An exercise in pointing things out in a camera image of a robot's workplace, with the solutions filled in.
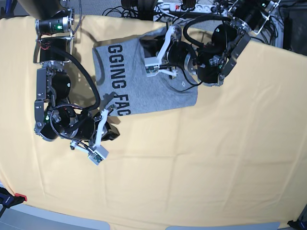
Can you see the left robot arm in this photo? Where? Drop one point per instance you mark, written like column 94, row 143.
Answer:
column 209, row 64

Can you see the yellow table cloth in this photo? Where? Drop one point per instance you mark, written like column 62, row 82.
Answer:
column 239, row 156

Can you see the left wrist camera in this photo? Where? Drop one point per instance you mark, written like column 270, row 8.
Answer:
column 152, row 66

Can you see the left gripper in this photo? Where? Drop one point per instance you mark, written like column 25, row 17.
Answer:
column 170, row 52

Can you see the black clamp right corner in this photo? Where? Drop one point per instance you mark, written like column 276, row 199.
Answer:
column 298, row 225

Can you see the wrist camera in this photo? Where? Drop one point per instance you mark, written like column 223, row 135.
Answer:
column 152, row 66
column 98, row 154

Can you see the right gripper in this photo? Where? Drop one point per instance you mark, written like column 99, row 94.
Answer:
column 91, row 131

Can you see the white power strip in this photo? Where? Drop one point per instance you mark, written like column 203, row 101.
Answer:
column 175, row 9

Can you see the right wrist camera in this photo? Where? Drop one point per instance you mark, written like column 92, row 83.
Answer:
column 98, row 154

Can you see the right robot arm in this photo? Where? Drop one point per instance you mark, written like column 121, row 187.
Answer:
column 55, row 116

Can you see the grey t-shirt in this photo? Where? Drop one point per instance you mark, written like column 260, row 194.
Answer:
column 121, row 79

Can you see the red black clamp left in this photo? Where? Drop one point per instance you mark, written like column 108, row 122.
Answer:
column 8, row 200

